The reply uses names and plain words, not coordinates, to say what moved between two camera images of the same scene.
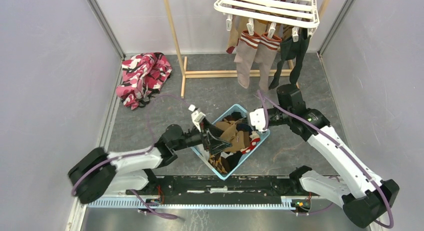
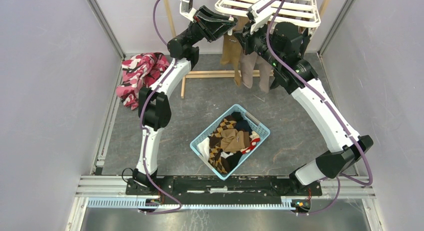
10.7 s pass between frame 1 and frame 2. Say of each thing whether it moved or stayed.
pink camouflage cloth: stayed
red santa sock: stayed
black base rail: stayed
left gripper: moved
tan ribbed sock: moved
